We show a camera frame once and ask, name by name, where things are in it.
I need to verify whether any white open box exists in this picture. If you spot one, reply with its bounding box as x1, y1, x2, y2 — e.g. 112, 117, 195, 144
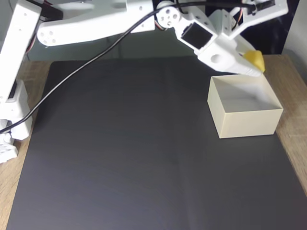
207, 74, 284, 139

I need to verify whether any dark hanging cloth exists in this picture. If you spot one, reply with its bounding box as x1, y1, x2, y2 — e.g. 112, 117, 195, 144
205, 0, 300, 55

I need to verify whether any white gripper camera mount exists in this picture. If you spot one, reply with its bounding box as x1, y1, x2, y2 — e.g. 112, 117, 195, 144
208, 0, 289, 41

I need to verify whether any red white black servo wire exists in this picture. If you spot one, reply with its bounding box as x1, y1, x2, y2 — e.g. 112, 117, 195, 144
230, 6, 245, 31

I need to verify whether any black table mat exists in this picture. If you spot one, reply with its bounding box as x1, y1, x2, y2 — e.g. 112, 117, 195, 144
6, 54, 307, 230

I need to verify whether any yellow cube block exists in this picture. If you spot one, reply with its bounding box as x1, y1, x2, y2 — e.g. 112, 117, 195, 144
243, 50, 266, 73

